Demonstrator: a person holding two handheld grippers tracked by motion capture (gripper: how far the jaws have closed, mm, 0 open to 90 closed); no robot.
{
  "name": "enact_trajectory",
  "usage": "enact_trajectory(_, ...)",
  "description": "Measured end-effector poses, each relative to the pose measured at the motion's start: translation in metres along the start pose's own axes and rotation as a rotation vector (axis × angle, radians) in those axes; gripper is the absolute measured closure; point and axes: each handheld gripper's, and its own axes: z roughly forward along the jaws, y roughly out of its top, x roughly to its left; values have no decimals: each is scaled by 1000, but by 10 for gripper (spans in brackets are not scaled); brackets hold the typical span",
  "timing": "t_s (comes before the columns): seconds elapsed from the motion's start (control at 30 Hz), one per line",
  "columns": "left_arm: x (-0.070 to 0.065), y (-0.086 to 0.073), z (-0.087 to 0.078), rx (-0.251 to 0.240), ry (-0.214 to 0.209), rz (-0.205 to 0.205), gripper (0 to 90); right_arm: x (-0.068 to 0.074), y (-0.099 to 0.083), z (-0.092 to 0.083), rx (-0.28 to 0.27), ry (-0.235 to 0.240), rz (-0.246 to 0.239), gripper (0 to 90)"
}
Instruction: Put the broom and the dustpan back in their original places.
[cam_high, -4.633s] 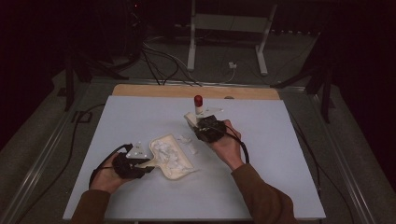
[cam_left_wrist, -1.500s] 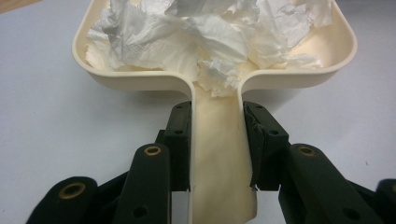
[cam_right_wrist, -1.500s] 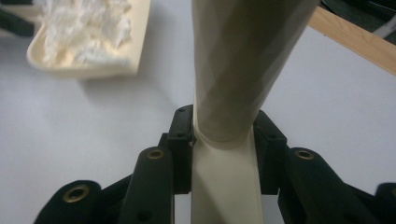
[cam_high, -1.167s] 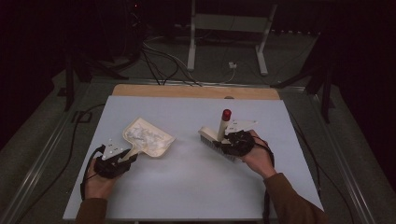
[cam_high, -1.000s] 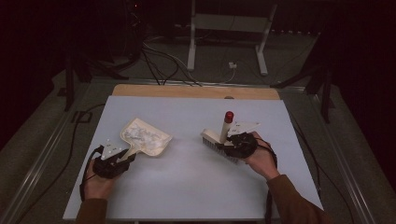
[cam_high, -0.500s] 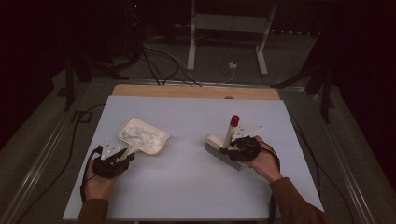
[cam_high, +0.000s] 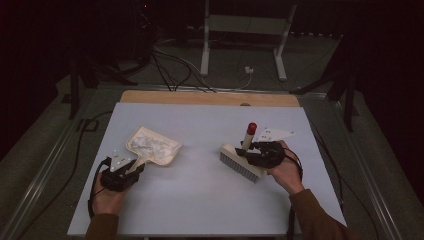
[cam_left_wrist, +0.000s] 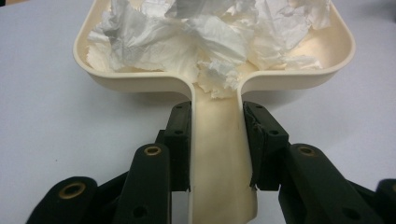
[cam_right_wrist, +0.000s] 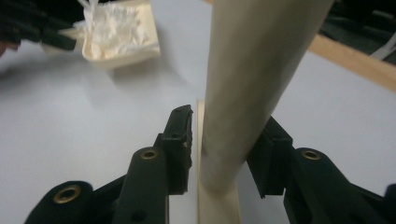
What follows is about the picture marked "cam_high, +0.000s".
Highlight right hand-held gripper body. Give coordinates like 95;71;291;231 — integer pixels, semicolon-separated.
248;128;296;169

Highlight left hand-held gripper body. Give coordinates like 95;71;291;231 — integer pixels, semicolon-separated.
100;149;140;193

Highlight cream brush red-tipped handle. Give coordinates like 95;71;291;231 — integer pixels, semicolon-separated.
219;122;268;184

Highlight cream dustpan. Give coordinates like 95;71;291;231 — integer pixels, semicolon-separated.
125;125;183;175

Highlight pile of white paper scraps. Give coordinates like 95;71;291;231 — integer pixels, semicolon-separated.
129;130;175;160

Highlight person's left hand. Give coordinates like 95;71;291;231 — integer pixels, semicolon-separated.
91;173;130;216

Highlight person's right hand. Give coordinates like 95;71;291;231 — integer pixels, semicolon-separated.
266;140;305;196

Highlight pale blue table mat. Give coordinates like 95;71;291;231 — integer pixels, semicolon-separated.
67;102;348;237

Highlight wooden table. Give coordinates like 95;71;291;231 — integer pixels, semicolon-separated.
119;89;300;108

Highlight black tripod stand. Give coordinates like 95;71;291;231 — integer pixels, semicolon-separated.
68;54;139;120
288;33;360;133

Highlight white metal stand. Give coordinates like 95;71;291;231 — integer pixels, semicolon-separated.
199;0;298;82

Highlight dark equipment rack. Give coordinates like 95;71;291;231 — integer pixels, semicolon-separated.
114;0;159;71

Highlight left hand-held gripper black cable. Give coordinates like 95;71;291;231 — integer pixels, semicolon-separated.
14;110;114;240

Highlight hand-held gripper black cable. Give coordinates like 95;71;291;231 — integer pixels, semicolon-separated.
283;119;381;240
14;110;114;240

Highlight white floor cable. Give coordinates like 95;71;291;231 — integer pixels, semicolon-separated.
229;71;253;91

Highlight right hand-held gripper black cable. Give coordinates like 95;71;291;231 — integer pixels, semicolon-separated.
283;119;381;240

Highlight metal floor rail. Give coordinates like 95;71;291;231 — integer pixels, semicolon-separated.
0;85;101;240
331;99;406;240

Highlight black floor cables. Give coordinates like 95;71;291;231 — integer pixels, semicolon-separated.
150;49;218;93

